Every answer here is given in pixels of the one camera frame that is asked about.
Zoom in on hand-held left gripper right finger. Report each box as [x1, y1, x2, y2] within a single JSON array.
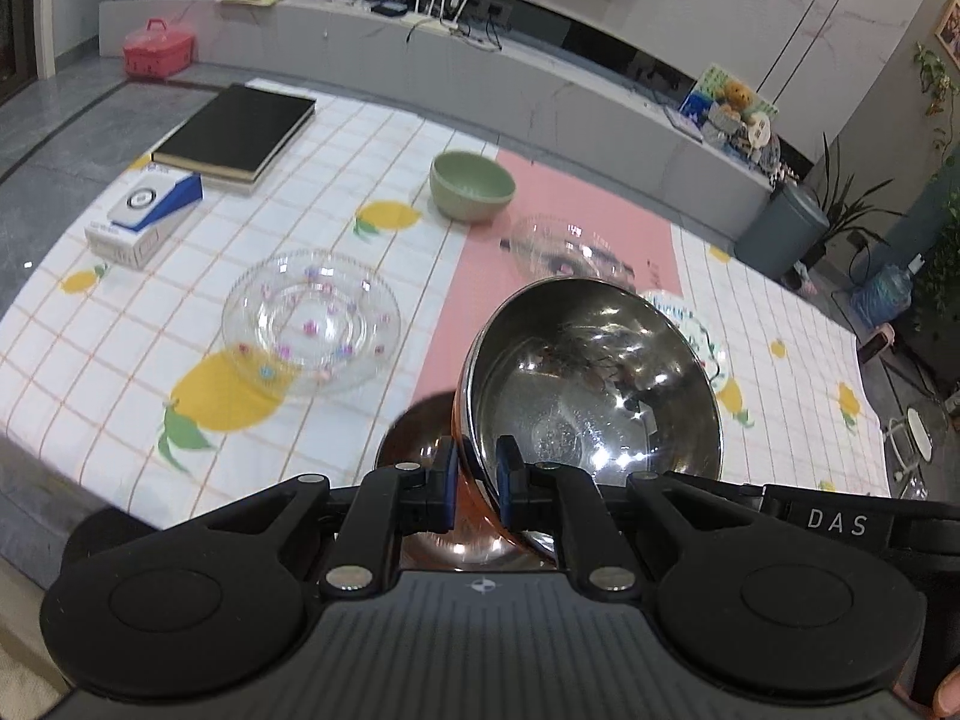
[[496, 436, 760, 593]]

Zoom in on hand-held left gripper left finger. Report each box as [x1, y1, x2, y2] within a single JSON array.
[[204, 436, 459, 593]]

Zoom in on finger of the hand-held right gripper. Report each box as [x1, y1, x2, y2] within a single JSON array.
[[671, 474, 767, 515]]

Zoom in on steel bowl orange outside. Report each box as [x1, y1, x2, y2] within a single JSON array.
[[373, 391, 557, 572], [453, 277, 725, 565]]

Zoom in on clear glass plate flower dots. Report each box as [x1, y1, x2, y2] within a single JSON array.
[[222, 249, 403, 400]]

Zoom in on clear glass bowl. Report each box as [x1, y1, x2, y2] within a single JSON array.
[[509, 214, 636, 295]]

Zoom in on green ceramic bowl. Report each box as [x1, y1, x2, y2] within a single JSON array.
[[429, 151, 518, 224]]

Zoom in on blue water bottle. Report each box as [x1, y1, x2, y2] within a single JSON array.
[[850, 265, 914, 332]]

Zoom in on grey trash bin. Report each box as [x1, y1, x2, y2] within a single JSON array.
[[734, 181, 831, 279]]

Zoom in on green potted plant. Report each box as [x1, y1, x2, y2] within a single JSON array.
[[814, 133, 905, 256]]

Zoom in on lemon checkered picnic mat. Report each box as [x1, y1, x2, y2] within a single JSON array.
[[0, 77, 893, 535]]

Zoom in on white low media bench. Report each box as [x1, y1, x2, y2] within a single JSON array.
[[97, 0, 775, 242]]

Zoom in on white and blue box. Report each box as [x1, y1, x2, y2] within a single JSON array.
[[83, 164, 206, 270]]

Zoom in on black book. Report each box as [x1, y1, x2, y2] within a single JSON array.
[[149, 83, 318, 186]]

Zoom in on hanging vine plant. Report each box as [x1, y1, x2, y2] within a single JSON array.
[[910, 42, 960, 173]]

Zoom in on white router with antennas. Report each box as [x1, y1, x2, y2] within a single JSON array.
[[408, 0, 475, 25]]

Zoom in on pink plastic basket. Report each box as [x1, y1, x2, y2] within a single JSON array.
[[121, 18, 194, 80]]

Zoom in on framed wall picture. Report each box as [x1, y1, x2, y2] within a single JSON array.
[[934, 0, 960, 62]]

